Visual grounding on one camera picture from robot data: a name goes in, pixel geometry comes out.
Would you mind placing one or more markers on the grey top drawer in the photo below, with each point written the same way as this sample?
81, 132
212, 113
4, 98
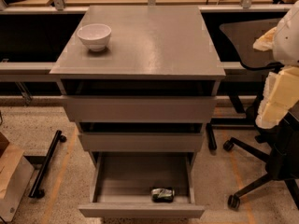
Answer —
164, 101

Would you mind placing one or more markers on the white ceramic bowl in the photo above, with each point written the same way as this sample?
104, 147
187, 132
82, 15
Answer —
94, 36

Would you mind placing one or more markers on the black office chair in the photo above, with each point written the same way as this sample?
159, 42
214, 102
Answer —
281, 164

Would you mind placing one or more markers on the grey bottom drawer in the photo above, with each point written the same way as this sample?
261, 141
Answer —
122, 184

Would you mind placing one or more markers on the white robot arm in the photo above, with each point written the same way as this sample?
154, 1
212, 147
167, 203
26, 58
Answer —
286, 38

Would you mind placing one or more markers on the grey drawer cabinet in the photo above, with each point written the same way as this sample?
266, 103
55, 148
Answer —
147, 43

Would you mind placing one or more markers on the grey drawer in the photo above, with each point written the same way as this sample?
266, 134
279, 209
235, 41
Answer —
122, 184
164, 101
144, 137

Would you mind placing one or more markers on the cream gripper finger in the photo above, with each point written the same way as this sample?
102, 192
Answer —
266, 41
280, 94

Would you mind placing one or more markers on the black table leg base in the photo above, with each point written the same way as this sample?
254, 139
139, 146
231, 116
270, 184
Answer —
44, 162

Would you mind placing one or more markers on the black table foot right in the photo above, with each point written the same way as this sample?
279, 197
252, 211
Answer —
212, 145

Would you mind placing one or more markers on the grey middle drawer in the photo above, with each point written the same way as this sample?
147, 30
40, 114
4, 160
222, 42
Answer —
144, 137

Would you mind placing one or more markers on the cardboard box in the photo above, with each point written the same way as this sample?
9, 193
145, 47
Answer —
10, 156

